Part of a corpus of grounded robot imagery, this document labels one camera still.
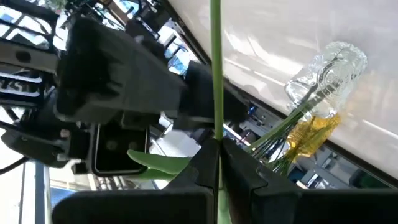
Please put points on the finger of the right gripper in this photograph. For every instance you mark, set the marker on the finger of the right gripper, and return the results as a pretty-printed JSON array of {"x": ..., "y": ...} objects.
[
  {"x": 199, "y": 93},
  {"x": 234, "y": 107}
]

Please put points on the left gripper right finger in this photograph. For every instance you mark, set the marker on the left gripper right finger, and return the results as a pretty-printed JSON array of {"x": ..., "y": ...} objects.
[{"x": 311, "y": 208}]

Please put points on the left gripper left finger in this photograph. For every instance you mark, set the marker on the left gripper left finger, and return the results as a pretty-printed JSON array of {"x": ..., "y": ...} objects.
[{"x": 140, "y": 208}]

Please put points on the red tulip green stem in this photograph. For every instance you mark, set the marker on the red tulip green stem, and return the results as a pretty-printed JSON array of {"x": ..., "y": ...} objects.
[{"x": 216, "y": 62}]

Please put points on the red flower bunch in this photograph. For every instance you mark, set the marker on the red flower bunch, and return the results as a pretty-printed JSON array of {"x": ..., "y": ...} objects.
[{"x": 273, "y": 130}]

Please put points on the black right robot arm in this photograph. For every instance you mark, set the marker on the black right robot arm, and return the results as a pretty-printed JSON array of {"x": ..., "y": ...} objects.
[{"x": 28, "y": 57}]

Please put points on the clear glass vase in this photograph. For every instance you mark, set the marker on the clear glass vase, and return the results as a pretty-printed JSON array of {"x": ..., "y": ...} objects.
[{"x": 335, "y": 74}]

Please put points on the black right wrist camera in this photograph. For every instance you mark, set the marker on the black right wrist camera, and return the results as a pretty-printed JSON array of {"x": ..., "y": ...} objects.
[{"x": 118, "y": 149}]

